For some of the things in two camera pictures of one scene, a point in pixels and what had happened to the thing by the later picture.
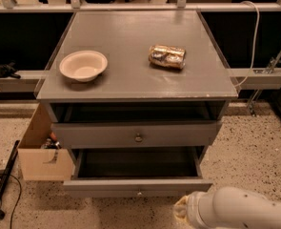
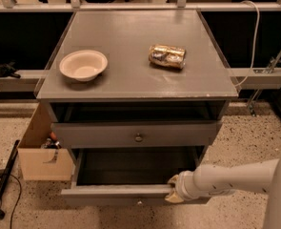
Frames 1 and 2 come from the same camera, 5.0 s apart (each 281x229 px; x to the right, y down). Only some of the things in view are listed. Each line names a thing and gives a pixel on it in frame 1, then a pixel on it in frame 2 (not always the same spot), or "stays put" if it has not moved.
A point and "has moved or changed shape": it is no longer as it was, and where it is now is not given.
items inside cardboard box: x=51 y=142 stays put
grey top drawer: x=91 y=135 stays put
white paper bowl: x=83 y=65 stays put
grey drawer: x=135 y=172 has moved or changed shape
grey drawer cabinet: x=140 y=97 stays put
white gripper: x=193 y=208 -> x=186 y=185
